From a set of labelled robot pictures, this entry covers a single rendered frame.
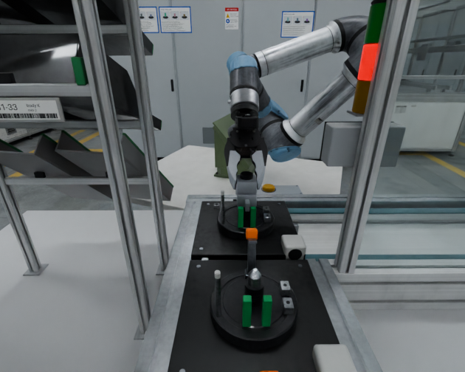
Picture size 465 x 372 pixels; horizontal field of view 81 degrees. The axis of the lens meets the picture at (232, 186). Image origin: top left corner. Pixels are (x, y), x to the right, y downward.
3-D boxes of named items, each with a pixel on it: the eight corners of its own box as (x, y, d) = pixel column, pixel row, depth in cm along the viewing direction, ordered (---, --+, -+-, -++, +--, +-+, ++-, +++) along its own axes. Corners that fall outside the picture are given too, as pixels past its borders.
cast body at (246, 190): (236, 194, 68) (236, 168, 65) (254, 194, 68) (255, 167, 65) (237, 212, 60) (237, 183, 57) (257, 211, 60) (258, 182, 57)
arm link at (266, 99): (264, 86, 89) (252, 64, 79) (277, 111, 84) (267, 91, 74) (243, 100, 91) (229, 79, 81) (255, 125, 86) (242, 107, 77)
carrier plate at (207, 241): (201, 207, 79) (201, 200, 78) (284, 206, 80) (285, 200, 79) (191, 262, 58) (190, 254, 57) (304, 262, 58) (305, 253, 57)
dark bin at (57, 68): (110, 128, 67) (112, 98, 67) (161, 131, 65) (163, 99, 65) (-7, 85, 39) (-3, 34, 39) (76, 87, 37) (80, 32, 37)
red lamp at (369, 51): (352, 78, 45) (357, 45, 43) (382, 78, 45) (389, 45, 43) (365, 80, 41) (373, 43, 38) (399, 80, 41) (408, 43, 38)
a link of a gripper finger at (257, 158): (267, 192, 67) (258, 158, 70) (271, 184, 62) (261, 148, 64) (255, 194, 67) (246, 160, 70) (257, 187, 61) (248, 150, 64)
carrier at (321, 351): (190, 267, 56) (186, 215, 51) (306, 266, 56) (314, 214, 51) (164, 400, 34) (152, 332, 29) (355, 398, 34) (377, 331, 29)
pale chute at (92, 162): (126, 197, 77) (130, 182, 78) (170, 201, 75) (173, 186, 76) (53, 150, 51) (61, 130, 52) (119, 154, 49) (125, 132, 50)
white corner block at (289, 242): (280, 249, 62) (281, 233, 60) (300, 248, 62) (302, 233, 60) (283, 262, 58) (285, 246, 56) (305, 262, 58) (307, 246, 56)
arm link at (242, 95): (260, 88, 68) (227, 88, 68) (260, 103, 67) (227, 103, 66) (257, 105, 75) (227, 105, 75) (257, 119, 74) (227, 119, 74)
